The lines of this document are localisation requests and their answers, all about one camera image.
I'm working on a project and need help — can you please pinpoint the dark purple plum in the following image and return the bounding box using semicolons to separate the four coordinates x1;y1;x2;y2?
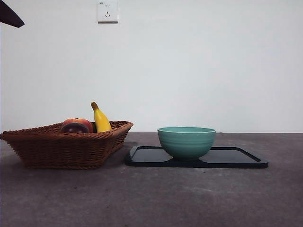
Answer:
60;123;90;134

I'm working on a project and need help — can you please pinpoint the teal ribbed bowl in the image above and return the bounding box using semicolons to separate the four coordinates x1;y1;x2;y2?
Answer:
157;127;217;162

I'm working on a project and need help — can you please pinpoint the red orange peach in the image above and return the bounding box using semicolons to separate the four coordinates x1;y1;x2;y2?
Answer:
62;118;94;133

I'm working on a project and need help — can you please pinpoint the yellow banana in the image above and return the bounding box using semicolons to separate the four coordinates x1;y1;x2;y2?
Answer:
90;101;113;133

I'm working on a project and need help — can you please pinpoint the brown wicker basket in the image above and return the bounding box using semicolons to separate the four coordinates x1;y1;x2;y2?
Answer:
0;121;134;170

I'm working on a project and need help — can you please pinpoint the black rectangular tray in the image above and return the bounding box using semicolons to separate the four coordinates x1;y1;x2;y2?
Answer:
125;145;269;169

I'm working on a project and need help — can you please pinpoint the white wall socket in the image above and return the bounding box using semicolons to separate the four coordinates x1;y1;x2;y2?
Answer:
98;0;119;24

